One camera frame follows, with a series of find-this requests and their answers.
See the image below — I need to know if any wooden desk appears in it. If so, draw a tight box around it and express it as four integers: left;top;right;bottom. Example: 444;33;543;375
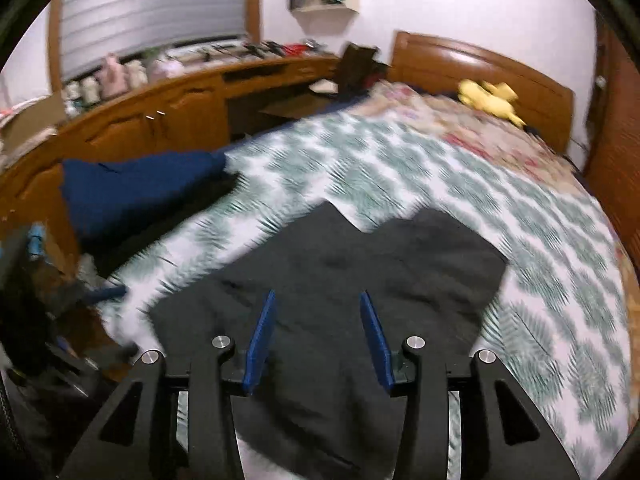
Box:
0;52;346;261

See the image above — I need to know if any wooden window frame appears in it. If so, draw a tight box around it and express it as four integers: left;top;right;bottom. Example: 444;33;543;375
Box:
47;0;263;96

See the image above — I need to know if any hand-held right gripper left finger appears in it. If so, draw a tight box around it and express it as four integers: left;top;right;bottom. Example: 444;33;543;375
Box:
57;289;277;480

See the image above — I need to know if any grey window blind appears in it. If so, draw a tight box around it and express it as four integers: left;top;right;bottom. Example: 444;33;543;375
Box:
60;0;251;81

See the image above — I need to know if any floral bed sheet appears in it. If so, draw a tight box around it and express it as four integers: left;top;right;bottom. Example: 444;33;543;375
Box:
360;80;586;186

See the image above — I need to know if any blue cloth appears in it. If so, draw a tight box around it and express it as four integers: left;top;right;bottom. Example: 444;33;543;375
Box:
60;150;228;243

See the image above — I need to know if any dark wooden chair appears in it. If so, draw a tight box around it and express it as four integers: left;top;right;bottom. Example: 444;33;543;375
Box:
337;42;379;98

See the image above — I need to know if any pink object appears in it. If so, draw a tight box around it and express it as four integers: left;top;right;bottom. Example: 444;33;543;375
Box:
102;55;126;96

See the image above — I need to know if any black jacket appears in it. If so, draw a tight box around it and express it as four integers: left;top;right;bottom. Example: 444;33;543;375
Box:
150;200;508;480

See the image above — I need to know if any leaf print blanket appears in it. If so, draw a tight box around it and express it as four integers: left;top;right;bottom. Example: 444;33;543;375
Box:
97;110;633;480

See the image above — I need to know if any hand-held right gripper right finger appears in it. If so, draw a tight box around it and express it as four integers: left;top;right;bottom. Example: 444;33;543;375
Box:
360;290;581;480

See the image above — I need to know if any brown cardboard box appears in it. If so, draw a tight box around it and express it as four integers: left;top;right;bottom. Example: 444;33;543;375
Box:
0;92;68;153

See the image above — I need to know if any wooden slatted wardrobe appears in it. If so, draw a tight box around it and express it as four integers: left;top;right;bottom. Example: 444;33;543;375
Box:
582;25;640;221

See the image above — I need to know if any yellow plush toy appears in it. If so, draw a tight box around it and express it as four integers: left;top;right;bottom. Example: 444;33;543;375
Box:
457;79;528;128

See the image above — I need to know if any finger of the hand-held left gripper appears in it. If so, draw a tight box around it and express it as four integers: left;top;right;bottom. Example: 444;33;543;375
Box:
82;284;127;307
75;340;143;376

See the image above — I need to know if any white object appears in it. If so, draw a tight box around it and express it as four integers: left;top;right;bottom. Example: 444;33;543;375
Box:
125;60;148;88

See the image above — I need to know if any wooden headboard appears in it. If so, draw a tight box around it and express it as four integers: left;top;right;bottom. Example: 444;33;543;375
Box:
389;30;576;153

